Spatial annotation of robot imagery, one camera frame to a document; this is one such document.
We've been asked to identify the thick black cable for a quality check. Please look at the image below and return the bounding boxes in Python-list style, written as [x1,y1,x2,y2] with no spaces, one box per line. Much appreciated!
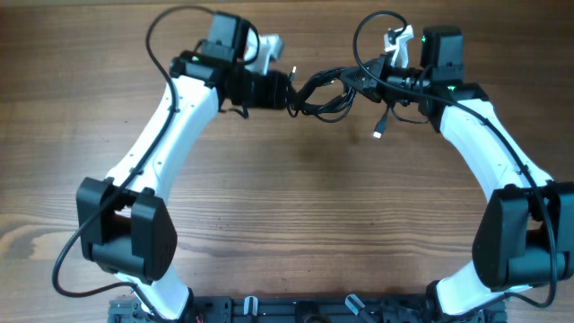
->
[286,65,391,140]

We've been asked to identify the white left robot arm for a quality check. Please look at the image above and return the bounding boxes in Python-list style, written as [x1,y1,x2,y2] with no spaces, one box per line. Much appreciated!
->
[76,12,291,322]

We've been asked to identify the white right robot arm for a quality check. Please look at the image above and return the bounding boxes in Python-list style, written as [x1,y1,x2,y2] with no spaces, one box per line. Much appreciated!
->
[341,25,573,322]

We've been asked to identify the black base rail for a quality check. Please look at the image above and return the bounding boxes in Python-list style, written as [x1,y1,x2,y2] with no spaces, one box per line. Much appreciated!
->
[107,293,508,323]

